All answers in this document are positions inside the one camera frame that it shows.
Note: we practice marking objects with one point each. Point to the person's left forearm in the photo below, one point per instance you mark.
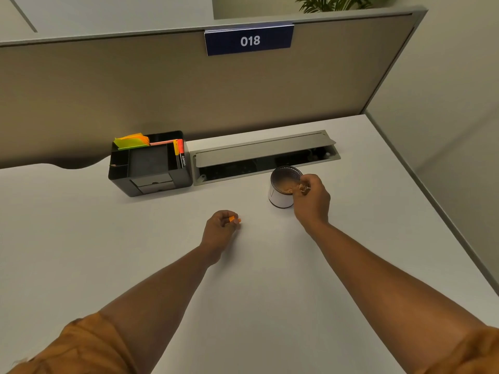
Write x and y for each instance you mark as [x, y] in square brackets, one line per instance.
[156, 307]

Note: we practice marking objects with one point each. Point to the black desk organizer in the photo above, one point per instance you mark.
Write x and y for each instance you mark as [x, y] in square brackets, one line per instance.
[150, 167]

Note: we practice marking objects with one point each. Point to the orange sticky notes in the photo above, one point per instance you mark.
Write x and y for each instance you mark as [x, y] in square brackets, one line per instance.
[141, 137]

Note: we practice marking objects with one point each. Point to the beige desk partition panel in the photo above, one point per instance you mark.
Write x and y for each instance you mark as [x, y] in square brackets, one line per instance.
[195, 93]

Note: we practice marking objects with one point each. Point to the green potted plant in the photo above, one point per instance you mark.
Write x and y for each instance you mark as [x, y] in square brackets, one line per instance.
[335, 3]

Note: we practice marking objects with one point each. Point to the green sticky notes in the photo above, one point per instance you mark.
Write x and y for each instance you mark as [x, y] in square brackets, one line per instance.
[128, 143]

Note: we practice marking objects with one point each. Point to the yellow marker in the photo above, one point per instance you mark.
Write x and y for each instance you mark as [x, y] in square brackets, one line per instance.
[176, 147]

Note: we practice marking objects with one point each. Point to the orange right sleeve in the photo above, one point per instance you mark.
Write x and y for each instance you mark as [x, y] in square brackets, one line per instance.
[468, 352]

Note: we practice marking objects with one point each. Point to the white cabinet doors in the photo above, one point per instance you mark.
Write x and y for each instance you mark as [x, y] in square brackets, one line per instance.
[117, 15]

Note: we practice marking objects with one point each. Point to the white cup with dark inside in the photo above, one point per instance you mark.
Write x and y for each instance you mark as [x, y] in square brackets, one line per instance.
[278, 198]

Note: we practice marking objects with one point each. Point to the orange left sleeve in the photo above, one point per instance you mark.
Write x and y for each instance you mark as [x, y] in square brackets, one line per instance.
[85, 346]

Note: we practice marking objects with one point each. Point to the person's left hand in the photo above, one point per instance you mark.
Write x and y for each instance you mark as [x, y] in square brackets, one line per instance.
[216, 235]

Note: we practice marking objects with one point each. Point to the blue number sign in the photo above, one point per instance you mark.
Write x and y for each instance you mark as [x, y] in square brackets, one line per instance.
[249, 40]

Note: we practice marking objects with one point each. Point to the pink pen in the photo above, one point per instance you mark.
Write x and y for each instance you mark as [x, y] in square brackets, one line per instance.
[161, 142]

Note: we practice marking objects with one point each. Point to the orange marker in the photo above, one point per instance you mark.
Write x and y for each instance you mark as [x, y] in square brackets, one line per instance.
[181, 151]

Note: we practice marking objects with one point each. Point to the person's right forearm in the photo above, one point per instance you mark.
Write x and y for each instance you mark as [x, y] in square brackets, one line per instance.
[390, 292]

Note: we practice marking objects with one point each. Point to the orange sleeve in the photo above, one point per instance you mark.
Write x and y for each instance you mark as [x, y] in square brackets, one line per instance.
[85, 346]
[468, 352]

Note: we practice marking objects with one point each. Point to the person's right hand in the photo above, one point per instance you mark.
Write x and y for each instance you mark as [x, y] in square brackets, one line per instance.
[314, 206]

